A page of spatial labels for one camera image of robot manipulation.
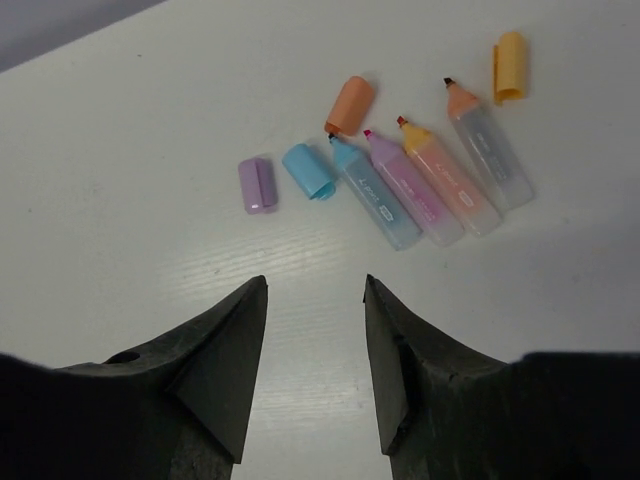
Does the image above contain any orange highlighter pen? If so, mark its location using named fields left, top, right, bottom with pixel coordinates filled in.
left=443, top=77, right=534, bottom=211

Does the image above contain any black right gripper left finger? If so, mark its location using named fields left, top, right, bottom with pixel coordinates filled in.
left=55, top=276, right=268, bottom=479

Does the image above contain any yellow highlighter pen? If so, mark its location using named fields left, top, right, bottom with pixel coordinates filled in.
left=396, top=116, right=502, bottom=237

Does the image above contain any orange pen cap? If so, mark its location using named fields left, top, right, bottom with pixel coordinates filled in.
left=324, top=76, right=375, bottom=136

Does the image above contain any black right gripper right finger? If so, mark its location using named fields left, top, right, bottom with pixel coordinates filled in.
left=363, top=276, right=520, bottom=479

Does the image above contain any purple highlighter pen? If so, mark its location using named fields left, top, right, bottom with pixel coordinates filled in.
left=363, top=129, right=465, bottom=247

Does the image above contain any blue pen cap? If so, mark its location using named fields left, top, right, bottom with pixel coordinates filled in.
left=282, top=143, right=336, bottom=201

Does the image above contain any yellow pen cap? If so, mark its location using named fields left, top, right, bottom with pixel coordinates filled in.
left=492, top=31, right=529, bottom=106

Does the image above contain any blue highlighter pen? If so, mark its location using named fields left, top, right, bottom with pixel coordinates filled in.
left=328, top=134, right=422, bottom=251

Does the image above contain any purple pen cap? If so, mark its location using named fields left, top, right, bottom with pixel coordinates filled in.
left=238, top=157, right=278, bottom=215

